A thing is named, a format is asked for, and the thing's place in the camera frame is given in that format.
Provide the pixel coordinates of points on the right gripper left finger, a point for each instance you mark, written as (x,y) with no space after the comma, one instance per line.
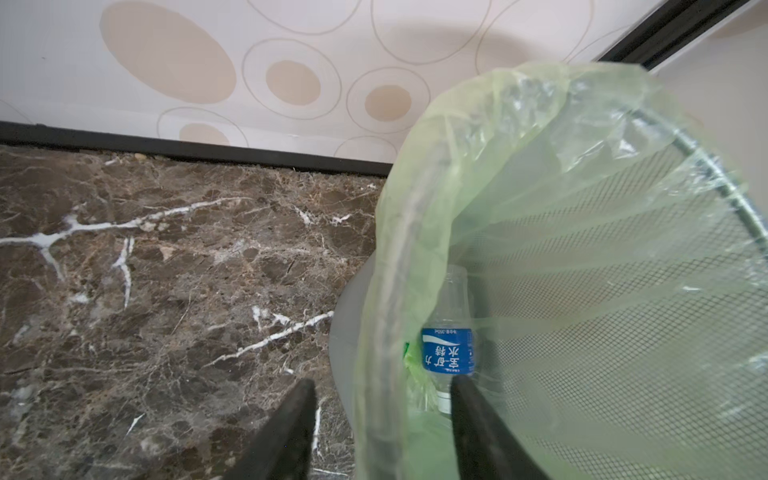
(282,448)

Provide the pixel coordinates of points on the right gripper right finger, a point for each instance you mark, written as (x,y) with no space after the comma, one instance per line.
(485,447)

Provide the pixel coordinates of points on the blue label water bottle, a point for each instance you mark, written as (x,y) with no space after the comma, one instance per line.
(447,337)

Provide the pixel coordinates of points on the green lined mesh waste bin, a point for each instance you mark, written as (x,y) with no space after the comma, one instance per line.
(617,278)

